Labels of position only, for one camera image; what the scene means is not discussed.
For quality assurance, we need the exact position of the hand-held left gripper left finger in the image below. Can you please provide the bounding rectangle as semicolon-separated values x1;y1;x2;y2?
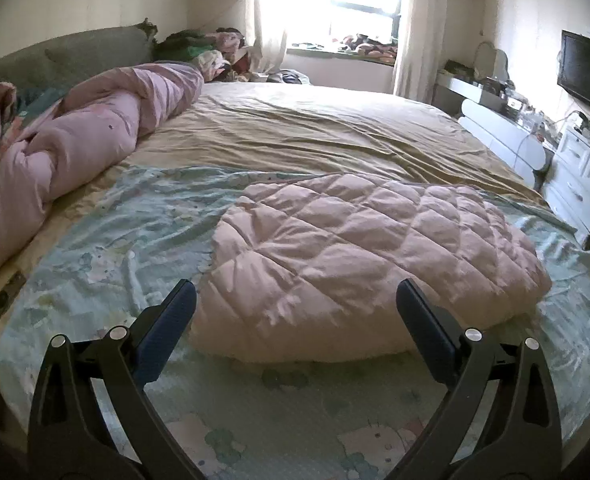
26;280;211;480

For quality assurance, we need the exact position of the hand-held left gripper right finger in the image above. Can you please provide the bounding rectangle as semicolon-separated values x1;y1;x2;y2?
396;280;563;480

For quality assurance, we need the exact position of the pink quilted jacket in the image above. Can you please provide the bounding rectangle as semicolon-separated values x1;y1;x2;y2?
190;172;553;363

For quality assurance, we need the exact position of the pile of clothes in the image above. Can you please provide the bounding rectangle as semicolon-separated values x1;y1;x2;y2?
155;27;256;81

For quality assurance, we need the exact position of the light blue printed blanket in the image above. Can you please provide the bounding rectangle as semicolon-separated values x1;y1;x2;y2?
0;165;590;480

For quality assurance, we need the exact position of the mattress tag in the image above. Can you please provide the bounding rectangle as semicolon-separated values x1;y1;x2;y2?
0;272;27;330

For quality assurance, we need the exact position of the pink duvet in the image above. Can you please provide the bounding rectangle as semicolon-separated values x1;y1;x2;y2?
0;62;206;286

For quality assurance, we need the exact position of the white rounded chair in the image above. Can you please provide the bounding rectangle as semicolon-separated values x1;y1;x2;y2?
457;99;550;186

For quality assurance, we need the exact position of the white drawer cabinet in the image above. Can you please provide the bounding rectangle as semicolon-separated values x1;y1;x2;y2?
542;122;590;246

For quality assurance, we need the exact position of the beige bed sheet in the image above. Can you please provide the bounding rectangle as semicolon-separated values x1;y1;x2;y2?
125;80;550;206

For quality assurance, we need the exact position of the grey vanity desk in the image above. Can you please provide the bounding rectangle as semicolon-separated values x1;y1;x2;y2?
435;70;540;121

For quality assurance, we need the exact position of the round mirror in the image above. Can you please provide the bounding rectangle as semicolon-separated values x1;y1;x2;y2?
475;42;508;78

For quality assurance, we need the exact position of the pile of plush toys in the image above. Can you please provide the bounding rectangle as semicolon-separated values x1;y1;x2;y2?
295;32;398;66

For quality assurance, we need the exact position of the grey headboard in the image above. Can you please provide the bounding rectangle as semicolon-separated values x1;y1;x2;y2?
0;20;158;86

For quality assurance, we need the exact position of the white curtain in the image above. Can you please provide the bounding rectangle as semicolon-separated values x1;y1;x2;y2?
237;0;291;76
392;0;438;98

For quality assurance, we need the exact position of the black television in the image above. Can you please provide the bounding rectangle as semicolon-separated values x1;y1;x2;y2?
557;30;590;121

